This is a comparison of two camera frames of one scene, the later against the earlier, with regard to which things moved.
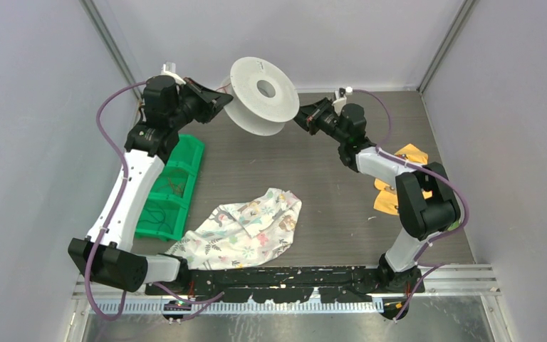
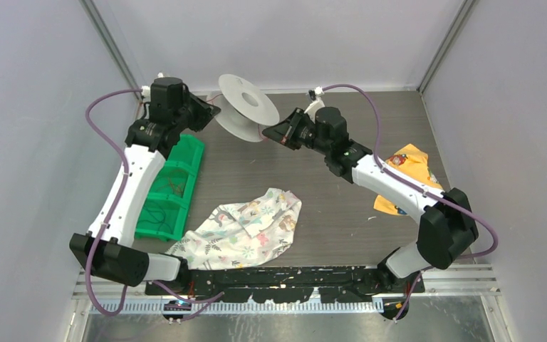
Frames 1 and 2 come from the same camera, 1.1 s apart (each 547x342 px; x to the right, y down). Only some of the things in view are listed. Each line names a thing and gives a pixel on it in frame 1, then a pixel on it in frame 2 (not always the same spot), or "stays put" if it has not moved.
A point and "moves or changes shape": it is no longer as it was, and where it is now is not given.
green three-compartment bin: [162, 211] stays put
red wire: [223, 87] to [257, 124]
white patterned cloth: [246, 233] stays put
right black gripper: [309, 116] to [285, 132]
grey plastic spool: [263, 99] moves or changes shape
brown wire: [175, 187] stays put
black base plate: [268, 285] stays put
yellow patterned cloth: [386, 198] stays put
